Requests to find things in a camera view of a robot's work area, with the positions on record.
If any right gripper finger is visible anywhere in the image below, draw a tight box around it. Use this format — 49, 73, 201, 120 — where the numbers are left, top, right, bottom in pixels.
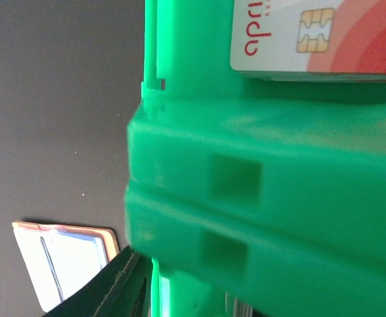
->
45, 246, 152, 317

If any pink card holder wallet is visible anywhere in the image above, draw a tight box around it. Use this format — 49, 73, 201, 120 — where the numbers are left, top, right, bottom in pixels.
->
12, 221, 119, 312

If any green storage bin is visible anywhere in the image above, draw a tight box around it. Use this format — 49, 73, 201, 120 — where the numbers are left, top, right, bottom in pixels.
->
125, 1, 386, 316

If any red white cards stack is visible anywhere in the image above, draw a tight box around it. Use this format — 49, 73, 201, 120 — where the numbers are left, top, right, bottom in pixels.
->
230, 1, 386, 81

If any black cards stack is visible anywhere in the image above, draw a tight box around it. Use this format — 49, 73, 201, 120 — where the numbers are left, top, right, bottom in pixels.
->
224, 293, 266, 317

